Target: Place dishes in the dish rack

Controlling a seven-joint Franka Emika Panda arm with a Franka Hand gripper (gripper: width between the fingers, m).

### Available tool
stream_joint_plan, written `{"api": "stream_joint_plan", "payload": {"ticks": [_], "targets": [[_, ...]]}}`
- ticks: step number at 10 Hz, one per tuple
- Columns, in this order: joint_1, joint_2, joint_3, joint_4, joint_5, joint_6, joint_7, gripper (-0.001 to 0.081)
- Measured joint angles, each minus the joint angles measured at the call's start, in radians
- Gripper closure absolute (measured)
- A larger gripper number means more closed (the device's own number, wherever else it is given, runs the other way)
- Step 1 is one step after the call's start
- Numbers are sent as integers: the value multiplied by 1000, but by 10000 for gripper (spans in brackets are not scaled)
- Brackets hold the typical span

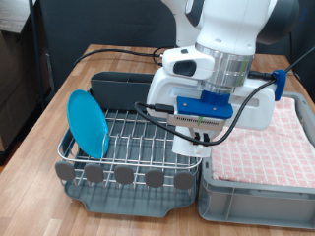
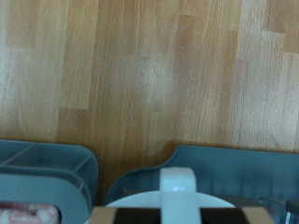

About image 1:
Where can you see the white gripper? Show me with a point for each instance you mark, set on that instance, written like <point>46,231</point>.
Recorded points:
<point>252,111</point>

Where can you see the blue plastic plate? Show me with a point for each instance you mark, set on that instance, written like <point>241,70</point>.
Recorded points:
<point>87,126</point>

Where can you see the pink checked dish towel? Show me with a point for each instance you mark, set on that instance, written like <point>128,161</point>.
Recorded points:
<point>262,157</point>

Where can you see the grey plastic crate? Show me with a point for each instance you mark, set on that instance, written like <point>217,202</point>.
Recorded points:
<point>256,206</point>

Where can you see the dark grey utensil holder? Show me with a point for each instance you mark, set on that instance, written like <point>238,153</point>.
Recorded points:
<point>121,91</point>

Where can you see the black metal stand pole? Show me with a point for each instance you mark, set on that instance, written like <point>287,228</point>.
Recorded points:
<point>36,55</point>

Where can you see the brown wooden cabinet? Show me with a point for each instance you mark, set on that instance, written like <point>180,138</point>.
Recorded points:
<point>16,88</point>

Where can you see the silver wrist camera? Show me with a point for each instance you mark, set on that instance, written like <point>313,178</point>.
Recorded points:
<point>197,120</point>

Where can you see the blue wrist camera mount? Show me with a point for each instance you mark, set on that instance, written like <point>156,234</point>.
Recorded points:
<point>203,106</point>

